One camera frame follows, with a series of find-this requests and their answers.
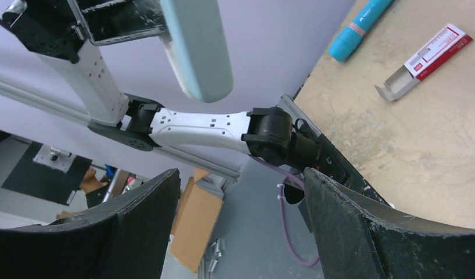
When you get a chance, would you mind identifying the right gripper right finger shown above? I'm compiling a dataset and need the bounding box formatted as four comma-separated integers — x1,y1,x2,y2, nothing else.
304,169,475,278

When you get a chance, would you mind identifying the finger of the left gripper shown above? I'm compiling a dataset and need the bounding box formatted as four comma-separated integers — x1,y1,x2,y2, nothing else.
67,0,168,46

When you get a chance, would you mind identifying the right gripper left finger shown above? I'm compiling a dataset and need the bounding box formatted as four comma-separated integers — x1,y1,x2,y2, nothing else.
0,169,180,278

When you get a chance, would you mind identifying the light blue white stapler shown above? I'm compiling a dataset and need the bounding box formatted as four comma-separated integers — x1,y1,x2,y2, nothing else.
160,0,233,103

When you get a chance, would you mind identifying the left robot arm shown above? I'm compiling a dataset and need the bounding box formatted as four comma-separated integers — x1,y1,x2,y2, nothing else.
0,1,322,171

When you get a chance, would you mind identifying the cardboard box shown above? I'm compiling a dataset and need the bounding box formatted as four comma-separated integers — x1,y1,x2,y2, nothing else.
169,168,224,273

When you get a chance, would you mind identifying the blue marker pen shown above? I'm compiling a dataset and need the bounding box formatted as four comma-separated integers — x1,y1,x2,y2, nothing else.
328,0,393,62

